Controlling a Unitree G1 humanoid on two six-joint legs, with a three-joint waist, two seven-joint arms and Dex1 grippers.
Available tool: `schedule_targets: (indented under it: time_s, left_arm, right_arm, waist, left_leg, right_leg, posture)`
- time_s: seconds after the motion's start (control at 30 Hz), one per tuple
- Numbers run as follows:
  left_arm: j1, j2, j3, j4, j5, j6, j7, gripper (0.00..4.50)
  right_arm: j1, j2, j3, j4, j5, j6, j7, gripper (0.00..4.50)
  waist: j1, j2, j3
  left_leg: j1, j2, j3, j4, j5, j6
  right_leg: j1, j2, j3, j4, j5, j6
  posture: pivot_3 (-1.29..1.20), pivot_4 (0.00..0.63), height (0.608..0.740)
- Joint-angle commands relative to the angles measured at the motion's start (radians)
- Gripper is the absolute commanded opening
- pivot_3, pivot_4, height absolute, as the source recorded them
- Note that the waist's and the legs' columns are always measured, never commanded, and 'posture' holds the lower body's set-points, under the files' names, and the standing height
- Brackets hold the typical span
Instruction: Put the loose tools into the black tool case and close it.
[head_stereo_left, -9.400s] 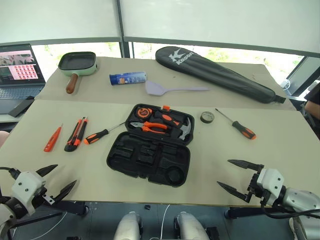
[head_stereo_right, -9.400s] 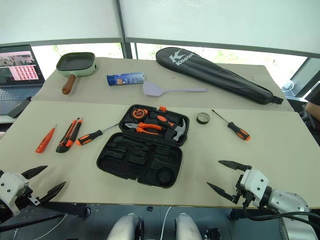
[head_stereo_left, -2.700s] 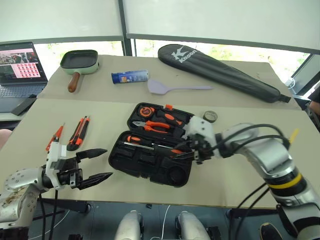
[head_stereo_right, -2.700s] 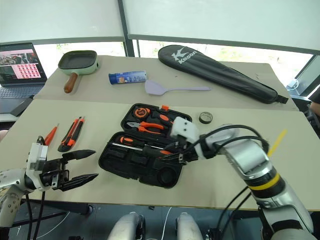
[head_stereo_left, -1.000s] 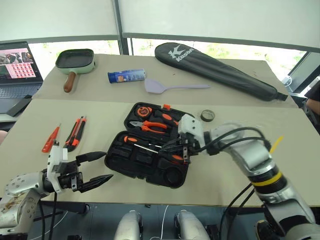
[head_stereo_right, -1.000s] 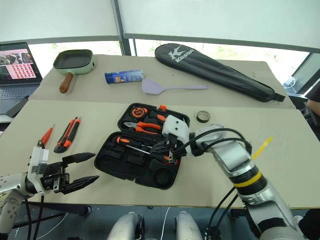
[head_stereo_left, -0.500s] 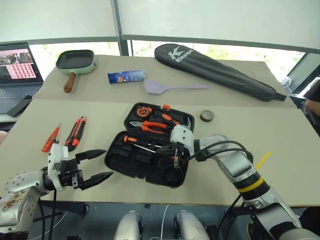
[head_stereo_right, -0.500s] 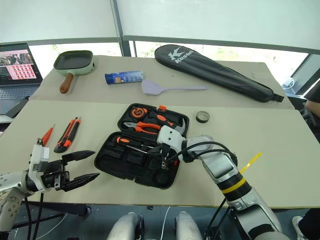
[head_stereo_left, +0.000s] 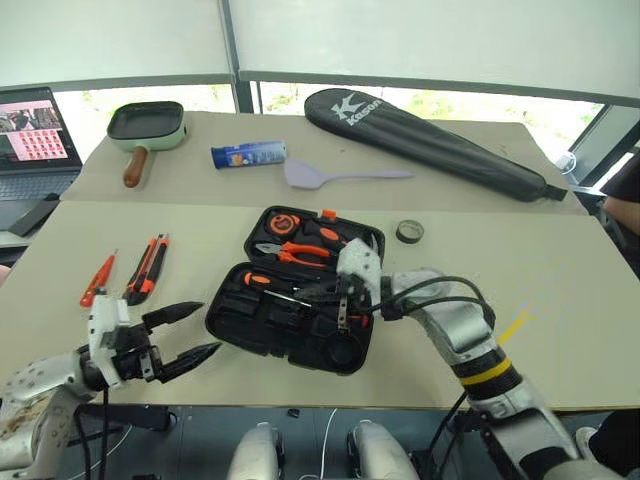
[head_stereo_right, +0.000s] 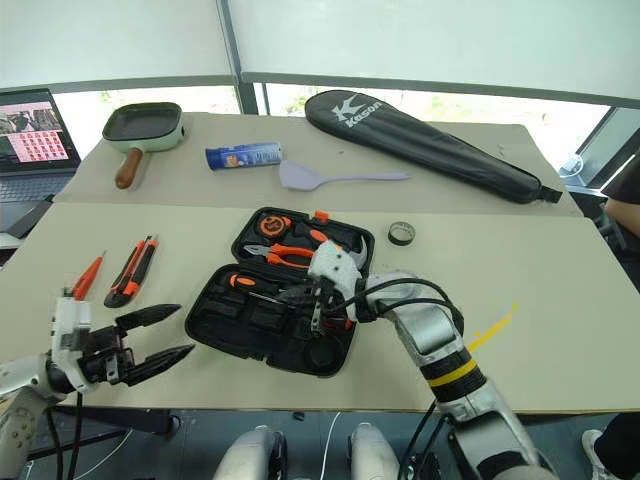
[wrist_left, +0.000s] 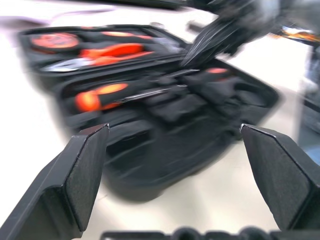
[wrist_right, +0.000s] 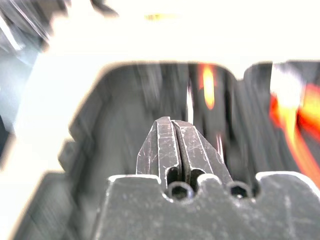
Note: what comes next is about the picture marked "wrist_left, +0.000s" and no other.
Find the black plastic tool case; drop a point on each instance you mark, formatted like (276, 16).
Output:
(175, 140)

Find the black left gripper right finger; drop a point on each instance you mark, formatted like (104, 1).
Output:
(282, 175)

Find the small orange-capped tool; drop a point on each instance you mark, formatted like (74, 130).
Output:
(217, 70)

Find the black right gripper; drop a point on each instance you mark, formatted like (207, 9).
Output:
(245, 12)

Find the orange round tape measure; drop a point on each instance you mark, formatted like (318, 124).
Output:
(53, 42)

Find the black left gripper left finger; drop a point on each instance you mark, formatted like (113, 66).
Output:
(62, 185)

